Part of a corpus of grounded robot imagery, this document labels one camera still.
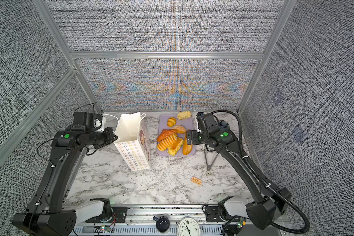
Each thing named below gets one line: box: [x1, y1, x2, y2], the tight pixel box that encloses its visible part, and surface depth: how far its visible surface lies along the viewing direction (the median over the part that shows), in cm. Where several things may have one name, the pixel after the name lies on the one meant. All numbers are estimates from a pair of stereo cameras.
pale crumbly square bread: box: [177, 110, 192, 120], surface depth 114 cm
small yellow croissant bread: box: [166, 117, 177, 128], surface depth 112 cm
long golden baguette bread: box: [182, 130, 193, 156], surface depth 96 cm
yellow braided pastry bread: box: [167, 137, 184, 156], surface depth 96 cm
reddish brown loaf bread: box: [157, 128, 177, 142], surface depth 100 cm
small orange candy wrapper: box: [190, 176, 203, 186], surface depth 85 cm
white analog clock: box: [177, 216, 202, 236], surface depth 68 cm
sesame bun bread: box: [171, 124, 187, 134], surface depth 105 cm
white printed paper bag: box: [113, 111, 151, 172], surface depth 78 cm
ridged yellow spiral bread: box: [156, 133, 177, 152], surface depth 95 cm
